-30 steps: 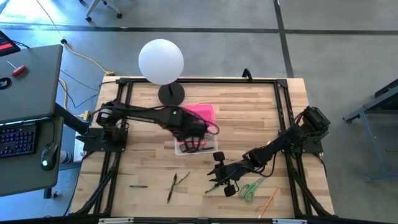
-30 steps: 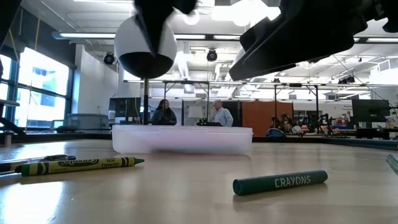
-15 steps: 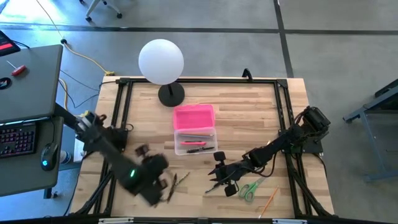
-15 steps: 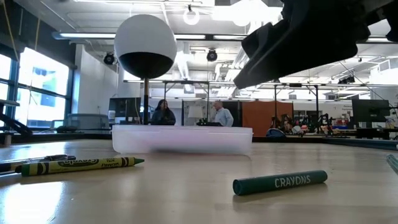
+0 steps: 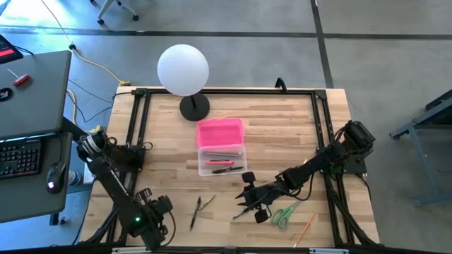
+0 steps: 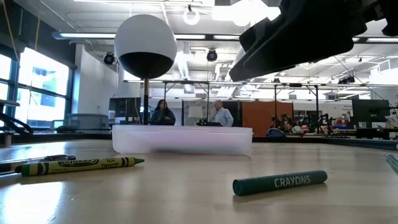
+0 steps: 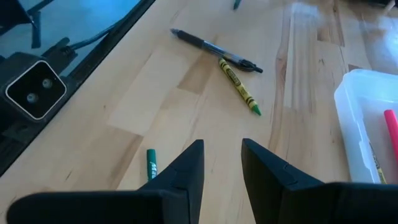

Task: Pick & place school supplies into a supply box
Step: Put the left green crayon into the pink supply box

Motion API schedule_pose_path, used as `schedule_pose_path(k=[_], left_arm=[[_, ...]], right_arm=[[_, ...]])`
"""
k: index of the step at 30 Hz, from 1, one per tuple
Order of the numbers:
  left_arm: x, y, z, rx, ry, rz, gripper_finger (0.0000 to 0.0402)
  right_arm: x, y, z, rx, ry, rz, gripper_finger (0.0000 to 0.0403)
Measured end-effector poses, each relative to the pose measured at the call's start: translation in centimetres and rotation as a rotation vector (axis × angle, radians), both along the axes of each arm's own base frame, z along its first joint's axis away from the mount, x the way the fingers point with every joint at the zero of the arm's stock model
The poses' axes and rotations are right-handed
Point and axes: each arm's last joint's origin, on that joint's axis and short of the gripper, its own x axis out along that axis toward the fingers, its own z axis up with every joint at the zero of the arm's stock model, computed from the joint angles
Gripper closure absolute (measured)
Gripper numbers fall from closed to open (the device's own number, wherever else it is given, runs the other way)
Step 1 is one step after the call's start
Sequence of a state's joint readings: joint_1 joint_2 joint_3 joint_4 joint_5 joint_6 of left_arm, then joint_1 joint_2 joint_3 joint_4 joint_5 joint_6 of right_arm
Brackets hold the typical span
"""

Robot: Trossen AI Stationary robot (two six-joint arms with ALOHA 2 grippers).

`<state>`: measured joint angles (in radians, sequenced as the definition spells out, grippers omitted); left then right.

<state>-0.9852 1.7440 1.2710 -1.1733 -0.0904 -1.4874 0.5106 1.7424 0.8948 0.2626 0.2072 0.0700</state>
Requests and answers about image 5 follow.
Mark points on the black computer mouse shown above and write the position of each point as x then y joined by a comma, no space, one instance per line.
56,178

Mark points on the green marker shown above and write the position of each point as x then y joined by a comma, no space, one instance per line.
238,215

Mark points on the black aluminium table frame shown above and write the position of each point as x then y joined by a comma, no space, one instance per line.
247,91

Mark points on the orange pencil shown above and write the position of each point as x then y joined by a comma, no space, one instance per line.
304,229

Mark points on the pink and clear supply box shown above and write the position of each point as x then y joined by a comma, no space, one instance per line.
219,134

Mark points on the grey desk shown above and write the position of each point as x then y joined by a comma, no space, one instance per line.
31,201

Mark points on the black marker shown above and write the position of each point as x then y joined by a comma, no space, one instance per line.
227,170

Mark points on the green Crayola crayon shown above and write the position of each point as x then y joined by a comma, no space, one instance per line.
207,202

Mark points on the black pen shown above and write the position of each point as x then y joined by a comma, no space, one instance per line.
195,213

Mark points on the white globe lamp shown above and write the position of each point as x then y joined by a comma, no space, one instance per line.
183,70

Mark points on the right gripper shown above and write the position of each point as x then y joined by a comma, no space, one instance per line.
263,195

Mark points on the office chair base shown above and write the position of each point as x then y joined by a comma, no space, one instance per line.
114,7

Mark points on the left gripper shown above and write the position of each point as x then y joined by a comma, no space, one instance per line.
157,204

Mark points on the black keyboard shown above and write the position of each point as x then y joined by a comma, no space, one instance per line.
19,158

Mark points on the blue-legged workbench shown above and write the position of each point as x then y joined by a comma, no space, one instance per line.
423,120

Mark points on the silver frame bracket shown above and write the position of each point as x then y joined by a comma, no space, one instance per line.
328,250
130,250

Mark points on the dark arched hook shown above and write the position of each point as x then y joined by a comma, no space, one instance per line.
280,83

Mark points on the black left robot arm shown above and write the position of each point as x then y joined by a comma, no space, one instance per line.
113,183

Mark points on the red-screen tablet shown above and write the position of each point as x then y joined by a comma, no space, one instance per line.
8,51

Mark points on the white box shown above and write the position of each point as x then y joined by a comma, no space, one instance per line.
89,177

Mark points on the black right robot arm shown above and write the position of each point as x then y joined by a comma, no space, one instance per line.
318,166

